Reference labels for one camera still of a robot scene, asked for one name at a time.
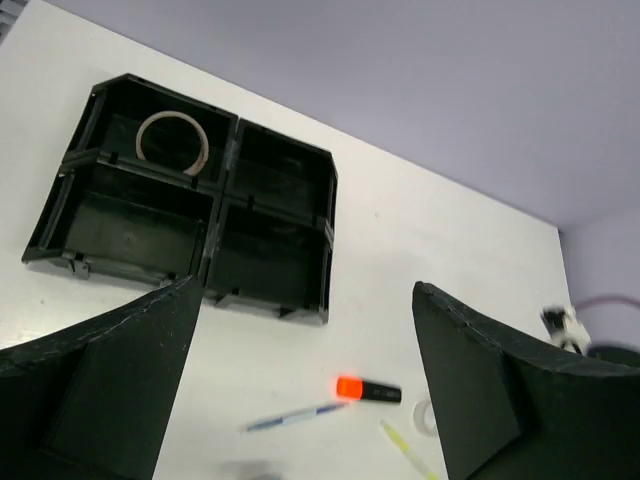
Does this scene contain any large clear tape roll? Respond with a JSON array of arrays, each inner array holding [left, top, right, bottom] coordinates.
[[135, 110, 210, 177]]

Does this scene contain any small clear tape roll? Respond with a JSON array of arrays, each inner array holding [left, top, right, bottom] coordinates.
[[413, 397, 438, 437]]

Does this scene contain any yellow thin pen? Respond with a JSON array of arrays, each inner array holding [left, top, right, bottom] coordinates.
[[380, 420, 437, 480]]

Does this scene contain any blue ballpoint pen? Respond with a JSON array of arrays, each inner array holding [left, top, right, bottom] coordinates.
[[241, 402, 347, 432]]

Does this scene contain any orange highlighter marker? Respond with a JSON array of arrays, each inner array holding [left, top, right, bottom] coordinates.
[[336, 376, 402, 404]]

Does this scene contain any black four-compartment organizer tray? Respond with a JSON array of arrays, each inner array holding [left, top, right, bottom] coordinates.
[[22, 74, 338, 325]]

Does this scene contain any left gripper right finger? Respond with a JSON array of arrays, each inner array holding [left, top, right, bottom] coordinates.
[[412, 282, 639, 479]]

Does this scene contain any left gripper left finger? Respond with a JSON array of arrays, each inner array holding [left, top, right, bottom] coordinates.
[[1, 277, 203, 479]]

